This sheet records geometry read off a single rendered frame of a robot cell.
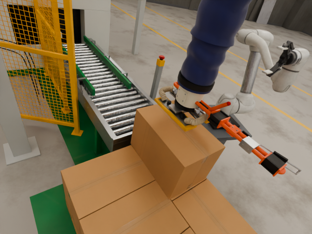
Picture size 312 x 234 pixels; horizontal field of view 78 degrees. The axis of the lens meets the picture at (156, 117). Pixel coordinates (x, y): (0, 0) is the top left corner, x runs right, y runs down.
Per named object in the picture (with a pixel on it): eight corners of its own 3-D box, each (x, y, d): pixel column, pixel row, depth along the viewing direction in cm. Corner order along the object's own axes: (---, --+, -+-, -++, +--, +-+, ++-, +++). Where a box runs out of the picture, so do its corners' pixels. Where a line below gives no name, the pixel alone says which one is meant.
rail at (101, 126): (48, 50, 308) (46, 38, 296) (51, 50, 311) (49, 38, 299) (110, 152, 179) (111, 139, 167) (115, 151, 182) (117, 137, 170)
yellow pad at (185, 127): (153, 100, 135) (155, 94, 132) (165, 97, 140) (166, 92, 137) (185, 132, 116) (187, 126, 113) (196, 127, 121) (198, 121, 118)
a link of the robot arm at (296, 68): (307, 51, 109) (295, 73, 116) (316, 49, 118) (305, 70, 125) (288, 46, 116) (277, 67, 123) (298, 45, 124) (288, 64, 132)
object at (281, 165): (257, 163, 93) (263, 157, 90) (265, 158, 97) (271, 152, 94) (273, 177, 88) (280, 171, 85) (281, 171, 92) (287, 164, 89)
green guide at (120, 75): (83, 40, 330) (83, 35, 324) (89, 40, 336) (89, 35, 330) (128, 89, 240) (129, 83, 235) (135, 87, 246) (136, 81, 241)
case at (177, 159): (130, 143, 174) (136, 108, 150) (165, 131, 196) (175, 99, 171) (168, 199, 140) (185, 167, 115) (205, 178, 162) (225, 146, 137)
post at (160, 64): (143, 122, 282) (157, 58, 220) (146, 121, 286) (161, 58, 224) (146, 125, 278) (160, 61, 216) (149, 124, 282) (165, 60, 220)
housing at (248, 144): (237, 145, 101) (241, 139, 98) (244, 141, 105) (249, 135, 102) (248, 154, 97) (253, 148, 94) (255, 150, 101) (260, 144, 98)
